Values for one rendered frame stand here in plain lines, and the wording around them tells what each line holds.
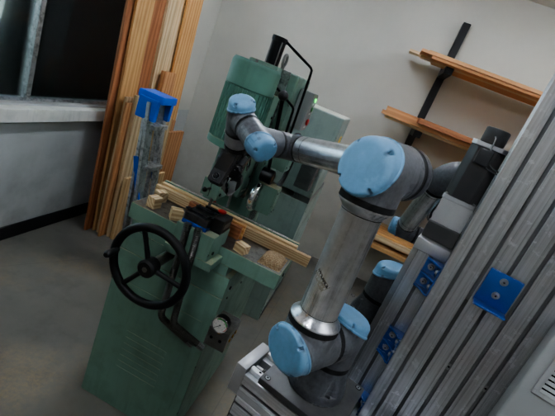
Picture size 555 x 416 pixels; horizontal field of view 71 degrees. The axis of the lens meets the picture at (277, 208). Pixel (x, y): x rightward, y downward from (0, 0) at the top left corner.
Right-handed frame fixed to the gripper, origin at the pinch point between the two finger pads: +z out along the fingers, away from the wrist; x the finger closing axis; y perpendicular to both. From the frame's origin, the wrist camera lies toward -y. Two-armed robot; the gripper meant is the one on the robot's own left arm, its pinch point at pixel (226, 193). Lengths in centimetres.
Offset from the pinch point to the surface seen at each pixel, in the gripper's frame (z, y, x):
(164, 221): 18.0, -9.2, 18.3
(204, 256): 12.9, -17.0, -3.0
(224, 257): 19.5, -9.8, -6.7
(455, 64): 21, 222, -60
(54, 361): 97, -51, 49
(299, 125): 0, 52, -4
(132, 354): 68, -39, 13
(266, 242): 22.5, 6.4, -15.7
